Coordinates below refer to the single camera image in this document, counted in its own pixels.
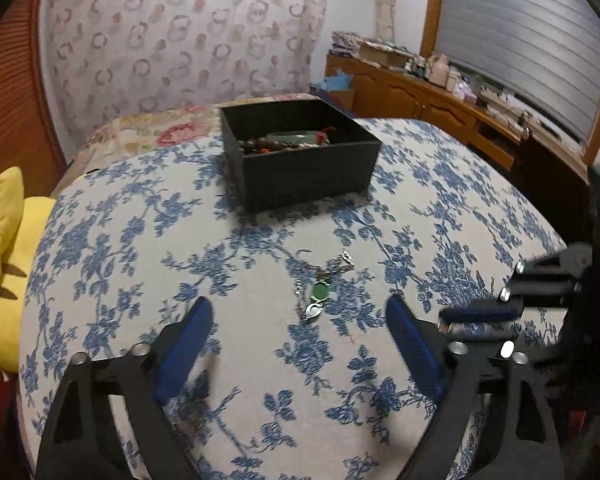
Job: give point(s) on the red string green pendant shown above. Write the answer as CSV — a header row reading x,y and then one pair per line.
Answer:
x,y
322,137

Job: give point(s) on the brown louvered wardrobe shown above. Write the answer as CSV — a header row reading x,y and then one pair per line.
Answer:
x,y
27,135

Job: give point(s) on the blue floral bed cover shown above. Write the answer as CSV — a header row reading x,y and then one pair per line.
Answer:
x,y
299,378

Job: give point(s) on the yellow Pikachu plush toy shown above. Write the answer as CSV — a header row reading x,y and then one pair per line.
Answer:
x,y
22,223

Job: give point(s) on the pink floral quilt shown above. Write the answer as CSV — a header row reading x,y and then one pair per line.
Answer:
x,y
132,135

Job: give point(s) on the cardboard box on cabinet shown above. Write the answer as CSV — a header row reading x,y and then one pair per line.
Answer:
x,y
383,55

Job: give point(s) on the grey window blind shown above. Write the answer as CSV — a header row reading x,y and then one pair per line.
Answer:
x,y
547,51

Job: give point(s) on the pink tissue box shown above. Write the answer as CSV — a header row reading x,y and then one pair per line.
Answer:
x,y
464,93

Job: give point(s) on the black jewelry box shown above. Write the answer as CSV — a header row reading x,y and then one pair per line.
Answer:
x,y
266,179

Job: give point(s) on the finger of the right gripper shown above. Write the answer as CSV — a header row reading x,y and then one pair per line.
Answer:
x,y
482,312

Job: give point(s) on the wooden sideboard cabinet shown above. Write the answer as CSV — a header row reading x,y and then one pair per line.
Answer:
x,y
382,93

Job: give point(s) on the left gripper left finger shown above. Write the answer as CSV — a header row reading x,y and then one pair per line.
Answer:
x,y
80,439

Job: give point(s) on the sheer circle pattern curtain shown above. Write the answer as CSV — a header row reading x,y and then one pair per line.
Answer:
x,y
102,59

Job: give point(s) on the pink thermos bottle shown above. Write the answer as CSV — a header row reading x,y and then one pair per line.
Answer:
x,y
439,71

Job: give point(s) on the blue tissue paper bag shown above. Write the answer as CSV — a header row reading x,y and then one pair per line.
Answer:
x,y
339,81

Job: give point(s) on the pale green jade bangle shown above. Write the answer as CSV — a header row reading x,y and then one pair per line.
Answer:
x,y
294,138

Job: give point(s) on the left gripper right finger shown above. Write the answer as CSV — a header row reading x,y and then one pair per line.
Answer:
x,y
518,440

